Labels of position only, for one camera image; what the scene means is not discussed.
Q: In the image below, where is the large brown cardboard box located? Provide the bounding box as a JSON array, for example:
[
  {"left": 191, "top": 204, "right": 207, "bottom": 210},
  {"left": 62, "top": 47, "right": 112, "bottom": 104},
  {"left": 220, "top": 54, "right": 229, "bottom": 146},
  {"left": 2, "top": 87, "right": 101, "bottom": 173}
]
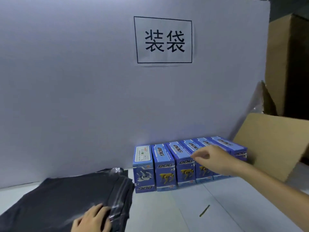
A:
[{"left": 262, "top": 13, "right": 309, "bottom": 117}]

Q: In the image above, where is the row of blue toy boxes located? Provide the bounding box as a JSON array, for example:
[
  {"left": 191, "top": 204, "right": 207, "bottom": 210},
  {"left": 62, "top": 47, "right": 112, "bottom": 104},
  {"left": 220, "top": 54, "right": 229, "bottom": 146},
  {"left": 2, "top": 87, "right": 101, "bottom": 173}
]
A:
[{"left": 132, "top": 136, "right": 248, "bottom": 194}]

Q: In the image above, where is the person's right forearm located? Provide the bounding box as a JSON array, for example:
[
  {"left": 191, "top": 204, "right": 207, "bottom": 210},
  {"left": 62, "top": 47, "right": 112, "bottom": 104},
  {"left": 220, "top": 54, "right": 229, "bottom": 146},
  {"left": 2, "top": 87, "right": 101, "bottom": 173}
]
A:
[{"left": 233, "top": 159, "right": 309, "bottom": 232}]

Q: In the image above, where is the small olive paper strip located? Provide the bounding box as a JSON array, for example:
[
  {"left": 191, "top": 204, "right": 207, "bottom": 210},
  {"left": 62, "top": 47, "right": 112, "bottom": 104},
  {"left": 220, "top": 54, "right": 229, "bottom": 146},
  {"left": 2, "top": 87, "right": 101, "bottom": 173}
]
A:
[{"left": 199, "top": 204, "right": 211, "bottom": 217}]

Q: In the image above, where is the white paper sign black frame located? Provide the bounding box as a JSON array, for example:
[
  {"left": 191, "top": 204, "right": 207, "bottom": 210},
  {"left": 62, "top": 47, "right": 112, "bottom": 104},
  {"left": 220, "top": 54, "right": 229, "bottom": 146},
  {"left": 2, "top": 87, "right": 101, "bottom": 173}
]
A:
[{"left": 133, "top": 16, "right": 193, "bottom": 64}]

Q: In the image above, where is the stack of dark grey bags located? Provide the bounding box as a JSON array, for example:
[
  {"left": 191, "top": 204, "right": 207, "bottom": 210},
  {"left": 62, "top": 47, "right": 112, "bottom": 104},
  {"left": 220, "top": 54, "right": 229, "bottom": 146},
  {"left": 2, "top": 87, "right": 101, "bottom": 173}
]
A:
[{"left": 0, "top": 168, "right": 135, "bottom": 232}]

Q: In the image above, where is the person's right hand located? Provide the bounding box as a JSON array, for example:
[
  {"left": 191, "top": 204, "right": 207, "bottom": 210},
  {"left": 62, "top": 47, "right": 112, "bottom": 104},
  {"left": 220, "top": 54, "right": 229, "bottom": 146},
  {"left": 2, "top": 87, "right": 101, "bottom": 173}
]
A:
[{"left": 191, "top": 145, "right": 239, "bottom": 178}]

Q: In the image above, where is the open brown cardboard carton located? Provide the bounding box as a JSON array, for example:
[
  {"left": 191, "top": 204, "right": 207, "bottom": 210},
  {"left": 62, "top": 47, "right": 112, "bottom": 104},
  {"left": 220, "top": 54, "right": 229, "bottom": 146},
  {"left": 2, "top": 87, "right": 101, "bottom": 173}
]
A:
[{"left": 233, "top": 113, "right": 309, "bottom": 183}]

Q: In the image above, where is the person's left hand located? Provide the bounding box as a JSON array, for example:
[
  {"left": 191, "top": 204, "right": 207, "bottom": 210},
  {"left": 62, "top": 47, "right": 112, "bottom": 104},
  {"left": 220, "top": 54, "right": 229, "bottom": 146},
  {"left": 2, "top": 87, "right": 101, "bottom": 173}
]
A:
[{"left": 71, "top": 203, "right": 112, "bottom": 232}]

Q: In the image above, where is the white backdrop board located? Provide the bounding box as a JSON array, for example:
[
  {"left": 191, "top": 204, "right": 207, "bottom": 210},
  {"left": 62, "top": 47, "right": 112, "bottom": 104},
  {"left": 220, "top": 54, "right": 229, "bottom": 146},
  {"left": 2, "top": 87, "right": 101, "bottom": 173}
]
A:
[{"left": 0, "top": 0, "right": 271, "bottom": 189}]

